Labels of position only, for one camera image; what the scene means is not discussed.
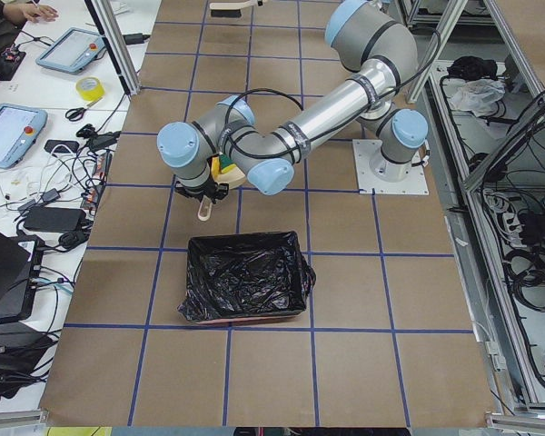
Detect person's hand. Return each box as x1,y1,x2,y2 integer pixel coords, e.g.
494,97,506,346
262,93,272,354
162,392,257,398
19,4,59,23

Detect black handled scissors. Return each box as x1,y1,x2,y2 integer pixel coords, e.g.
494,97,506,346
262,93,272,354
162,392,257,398
64,100,99,122

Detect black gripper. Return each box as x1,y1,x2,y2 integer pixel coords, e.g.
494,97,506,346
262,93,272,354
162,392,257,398
174,179,229,203

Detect white crumpled cloth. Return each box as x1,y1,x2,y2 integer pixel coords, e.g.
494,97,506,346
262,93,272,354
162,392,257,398
449,79,505,116

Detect yellow tape roll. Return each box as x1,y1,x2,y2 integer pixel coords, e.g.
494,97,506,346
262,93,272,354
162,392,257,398
75,76,105,102

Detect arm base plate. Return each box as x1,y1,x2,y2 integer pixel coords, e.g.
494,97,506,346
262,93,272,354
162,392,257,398
352,139,429,195

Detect yellow green sponge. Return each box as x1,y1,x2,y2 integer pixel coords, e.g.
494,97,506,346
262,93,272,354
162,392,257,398
219,154,236,174

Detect upper blue teach pendant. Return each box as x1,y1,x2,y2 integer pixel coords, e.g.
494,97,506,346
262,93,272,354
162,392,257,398
35,27,105,74

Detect black bag lined bin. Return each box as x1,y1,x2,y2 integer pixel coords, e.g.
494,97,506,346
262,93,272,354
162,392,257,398
178,231,316,323

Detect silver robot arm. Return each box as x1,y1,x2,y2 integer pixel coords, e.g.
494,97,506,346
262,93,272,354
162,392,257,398
156,1,428,202

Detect black coiled cables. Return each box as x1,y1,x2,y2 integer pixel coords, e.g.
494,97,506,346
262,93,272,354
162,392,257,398
503,247,545,314

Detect black power adapter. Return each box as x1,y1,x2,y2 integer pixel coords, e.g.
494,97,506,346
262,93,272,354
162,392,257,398
23,207,86,233

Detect beige hand brush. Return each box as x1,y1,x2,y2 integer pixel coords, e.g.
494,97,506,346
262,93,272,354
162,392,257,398
209,0,267,18

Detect beige plastic dustpan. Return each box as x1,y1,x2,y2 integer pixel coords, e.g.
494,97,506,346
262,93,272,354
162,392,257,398
197,164,246,221

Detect lower blue teach pendant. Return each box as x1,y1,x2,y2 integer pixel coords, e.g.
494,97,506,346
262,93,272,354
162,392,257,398
0,104,48,169

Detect aluminium frame post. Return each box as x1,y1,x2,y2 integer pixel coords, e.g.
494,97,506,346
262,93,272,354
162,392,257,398
84,0,141,96

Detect blue teach pendant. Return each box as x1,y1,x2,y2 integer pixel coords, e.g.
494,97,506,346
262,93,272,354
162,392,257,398
0,104,48,169
35,27,105,74

